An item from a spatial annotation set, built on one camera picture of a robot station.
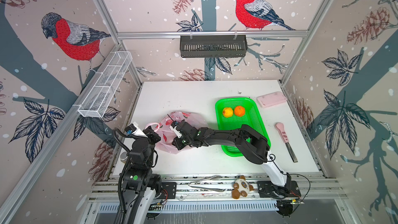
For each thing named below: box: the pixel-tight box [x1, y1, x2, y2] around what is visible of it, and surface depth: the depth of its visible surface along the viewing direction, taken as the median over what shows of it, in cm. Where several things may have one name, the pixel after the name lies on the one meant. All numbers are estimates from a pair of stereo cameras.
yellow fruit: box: [222, 107, 234, 118], surface depth 99 cm
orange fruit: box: [234, 105, 246, 117], surface depth 100 cm
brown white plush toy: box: [231, 175, 254, 200], surface depth 74 cm
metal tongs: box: [188, 174, 225, 193], surface depth 79 cm
